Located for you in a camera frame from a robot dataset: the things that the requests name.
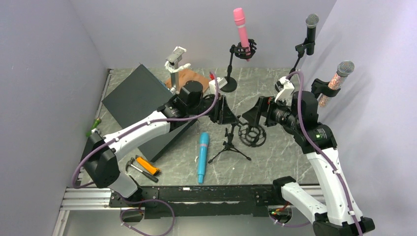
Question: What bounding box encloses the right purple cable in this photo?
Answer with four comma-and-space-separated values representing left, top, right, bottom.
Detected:
268, 71, 364, 236

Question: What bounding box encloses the round-base stand black mic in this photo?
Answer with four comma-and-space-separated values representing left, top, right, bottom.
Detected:
289, 38, 315, 74

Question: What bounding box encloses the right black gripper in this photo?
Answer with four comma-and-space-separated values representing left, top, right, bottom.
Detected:
242, 94, 301, 130

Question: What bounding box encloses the wooden board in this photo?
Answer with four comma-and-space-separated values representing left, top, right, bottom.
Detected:
178, 69, 210, 92

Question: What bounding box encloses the glitter microphone silver grille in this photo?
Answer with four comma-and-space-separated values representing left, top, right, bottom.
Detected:
318, 60, 355, 107

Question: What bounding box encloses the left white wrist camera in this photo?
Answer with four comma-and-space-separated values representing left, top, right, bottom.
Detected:
209, 77, 228, 94

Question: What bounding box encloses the green valve fitting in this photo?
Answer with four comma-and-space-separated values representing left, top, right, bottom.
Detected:
86, 117, 101, 137

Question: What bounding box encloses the round-base stand with shock mount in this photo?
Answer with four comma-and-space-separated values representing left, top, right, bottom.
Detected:
221, 39, 257, 92

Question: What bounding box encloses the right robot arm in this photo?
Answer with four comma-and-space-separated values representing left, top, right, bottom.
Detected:
242, 91, 375, 236

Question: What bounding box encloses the black microphone silver grille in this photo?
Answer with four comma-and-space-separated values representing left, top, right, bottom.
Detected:
304, 13, 319, 56

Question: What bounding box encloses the dark grey rack unit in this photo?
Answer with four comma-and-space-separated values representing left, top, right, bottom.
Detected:
103, 64, 195, 162

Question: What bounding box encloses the silver white bracket stand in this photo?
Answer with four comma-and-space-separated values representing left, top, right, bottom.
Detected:
164, 46, 191, 94

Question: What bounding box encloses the small black hammer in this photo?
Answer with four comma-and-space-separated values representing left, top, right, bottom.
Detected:
125, 157, 159, 183

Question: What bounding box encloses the pink microphone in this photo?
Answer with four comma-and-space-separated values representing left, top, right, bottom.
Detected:
233, 8, 251, 61

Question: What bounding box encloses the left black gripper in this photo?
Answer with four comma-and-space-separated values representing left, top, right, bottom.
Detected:
189, 94, 239, 126

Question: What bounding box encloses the blue microphone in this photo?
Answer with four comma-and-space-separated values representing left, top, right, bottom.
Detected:
197, 132, 209, 184

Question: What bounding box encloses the orange utility knife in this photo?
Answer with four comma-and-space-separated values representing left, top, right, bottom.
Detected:
135, 156, 161, 176

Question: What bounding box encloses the black tripod shock-mount stand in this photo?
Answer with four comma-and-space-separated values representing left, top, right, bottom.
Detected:
208, 121, 267, 164

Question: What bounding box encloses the purple cable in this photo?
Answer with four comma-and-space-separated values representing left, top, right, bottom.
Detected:
268, 71, 364, 236
71, 72, 219, 236

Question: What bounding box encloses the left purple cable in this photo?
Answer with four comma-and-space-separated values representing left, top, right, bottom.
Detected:
71, 72, 219, 236

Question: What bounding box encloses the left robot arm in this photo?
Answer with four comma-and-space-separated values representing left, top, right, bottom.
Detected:
80, 81, 239, 207

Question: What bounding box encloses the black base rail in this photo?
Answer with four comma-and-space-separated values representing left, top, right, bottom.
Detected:
109, 184, 294, 219

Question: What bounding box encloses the round-base stand glitter mic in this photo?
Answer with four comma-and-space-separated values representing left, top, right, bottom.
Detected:
311, 78, 341, 99

